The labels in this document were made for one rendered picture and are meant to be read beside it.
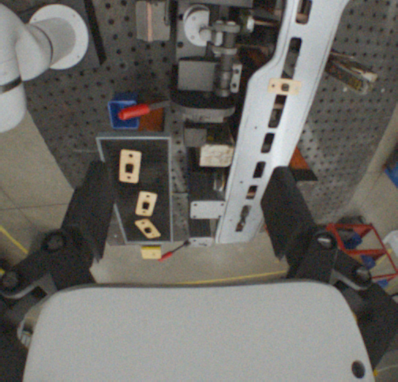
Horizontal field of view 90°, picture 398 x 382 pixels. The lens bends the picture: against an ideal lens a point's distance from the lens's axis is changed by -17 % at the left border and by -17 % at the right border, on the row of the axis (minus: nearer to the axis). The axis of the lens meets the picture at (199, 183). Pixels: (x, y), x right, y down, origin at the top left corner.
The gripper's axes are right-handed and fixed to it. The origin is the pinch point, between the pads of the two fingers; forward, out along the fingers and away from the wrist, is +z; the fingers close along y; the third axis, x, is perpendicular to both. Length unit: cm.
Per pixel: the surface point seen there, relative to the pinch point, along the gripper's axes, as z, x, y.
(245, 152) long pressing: 45, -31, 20
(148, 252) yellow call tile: 29, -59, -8
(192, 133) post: 35.0, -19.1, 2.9
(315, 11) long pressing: 45, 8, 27
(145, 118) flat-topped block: 59, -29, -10
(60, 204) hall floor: 145, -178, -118
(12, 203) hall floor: 144, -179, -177
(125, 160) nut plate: 28.4, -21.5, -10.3
